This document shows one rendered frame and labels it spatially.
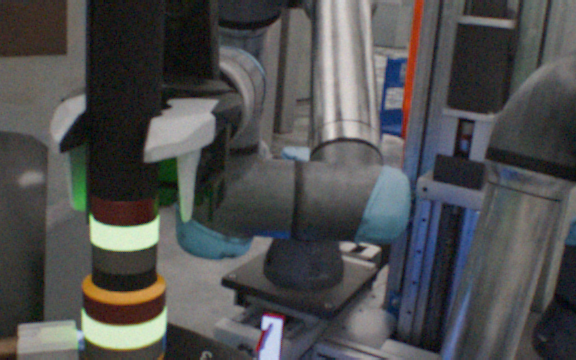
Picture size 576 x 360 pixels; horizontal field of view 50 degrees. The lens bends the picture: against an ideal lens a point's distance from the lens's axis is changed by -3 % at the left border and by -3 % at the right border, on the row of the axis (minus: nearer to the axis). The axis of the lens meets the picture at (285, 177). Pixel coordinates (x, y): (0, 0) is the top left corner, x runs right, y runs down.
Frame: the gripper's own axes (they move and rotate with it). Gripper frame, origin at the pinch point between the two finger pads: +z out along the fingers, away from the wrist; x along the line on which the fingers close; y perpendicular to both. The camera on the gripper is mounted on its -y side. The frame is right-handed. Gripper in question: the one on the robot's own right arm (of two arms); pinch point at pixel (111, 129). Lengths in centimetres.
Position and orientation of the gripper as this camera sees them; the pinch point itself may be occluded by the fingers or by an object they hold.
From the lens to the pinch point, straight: 30.3
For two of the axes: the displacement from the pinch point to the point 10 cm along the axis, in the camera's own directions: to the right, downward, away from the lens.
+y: -0.8, 9.6, 2.7
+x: -9.9, -1.0, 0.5
